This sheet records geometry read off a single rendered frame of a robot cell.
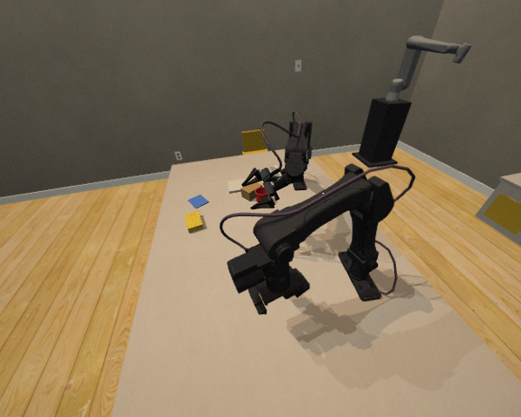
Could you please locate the yellow sponge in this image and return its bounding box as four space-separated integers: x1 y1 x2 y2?
184 211 204 233

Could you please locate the tan cardboard box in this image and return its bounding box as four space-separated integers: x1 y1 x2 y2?
241 182 262 202

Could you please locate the beige flat square mat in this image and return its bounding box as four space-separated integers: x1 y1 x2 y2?
228 178 247 194

